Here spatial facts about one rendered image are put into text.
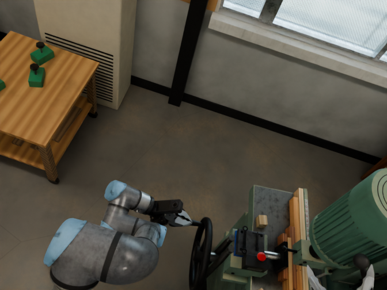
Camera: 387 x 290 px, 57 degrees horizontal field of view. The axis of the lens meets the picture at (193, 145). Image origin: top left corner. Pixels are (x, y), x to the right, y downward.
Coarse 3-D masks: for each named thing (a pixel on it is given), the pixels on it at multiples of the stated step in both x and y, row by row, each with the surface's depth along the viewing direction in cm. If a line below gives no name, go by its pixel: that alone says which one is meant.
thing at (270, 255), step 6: (264, 252) 127; (270, 252) 128; (276, 252) 132; (282, 252) 127; (270, 258) 128; (276, 258) 127; (282, 258) 126; (276, 264) 129; (282, 264) 125; (288, 264) 123; (276, 270) 128
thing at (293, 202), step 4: (292, 200) 145; (296, 200) 144; (292, 204) 144; (296, 204) 143; (292, 208) 143; (296, 208) 142; (292, 212) 142; (296, 212) 141; (292, 216) 142; (296, 216) 140; (292, 220) 141; (296, 220) 139; (292, 224) 140; (296, 224) 138; (296, 228) 137; (296, 232) 136; (296, 236) 135; (296, 240) 135; (300, 268) 129; (300, 272) 128; (300, 276) 127; (300, 280) 127; (300, 284) 126; (300, 288) 125
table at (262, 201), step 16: (256, 192) 147; (272, 192) 148; (288, 192) 150; (256, 208) 143; (272, 208) 144; (288, 208) 146; (272, 224) 141; (288, 224) 142; (224, 240) 138; (272, 240) 137; (272, 272) 130; (256, 288) 126; (272, 288) 127
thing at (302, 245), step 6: (300, 240) 121; (306, 240) 121; (294, 246) 125; (300, 246) 120; (306, 246) 120; (300, 252) 119; (306, 252) 119; (294, 258) 123; (300, 258) 118; (306, 258) 118; (312, 258) 118; (294, 264) 122; (300, 264) 121; (306, 264) 121; (312, 264) 120; (318, 264) 119; (324, 264) 119
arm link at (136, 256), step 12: (144, 228) 109; (156, 228) 117; (120, 240) 80; (132, 240) 82; (144, 240) 87; (156, 240) 104; (120, 252) 78; (132, 252) 80; (144, 252) 82; (156, 252) 88; (120, 264) 78; (132, 264) 79; (144, 264) 81; (156, 264) 87; (108, 276) 78; (120, 276) 78; (132, 276) 80; (144, 276) 83
